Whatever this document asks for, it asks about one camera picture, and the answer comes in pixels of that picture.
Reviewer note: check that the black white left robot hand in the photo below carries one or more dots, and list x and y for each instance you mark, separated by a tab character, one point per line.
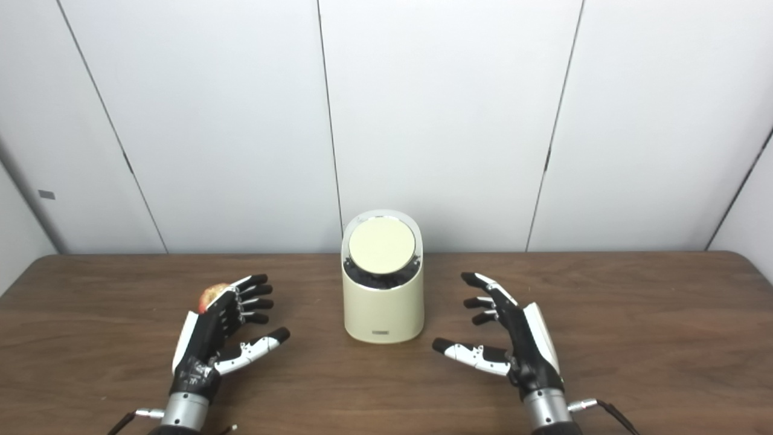
208	329

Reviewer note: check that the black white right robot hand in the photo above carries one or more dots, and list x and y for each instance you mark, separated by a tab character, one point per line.
526	338

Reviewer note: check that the red apple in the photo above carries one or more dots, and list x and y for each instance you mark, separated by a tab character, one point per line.
211	295

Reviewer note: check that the cream-colored round bin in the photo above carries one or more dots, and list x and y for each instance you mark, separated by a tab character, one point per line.
383	311

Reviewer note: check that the cream round bin lid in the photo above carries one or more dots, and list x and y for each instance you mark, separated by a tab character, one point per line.
381	244

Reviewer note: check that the small grey wall tag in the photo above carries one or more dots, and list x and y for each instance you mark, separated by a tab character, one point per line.
46	194

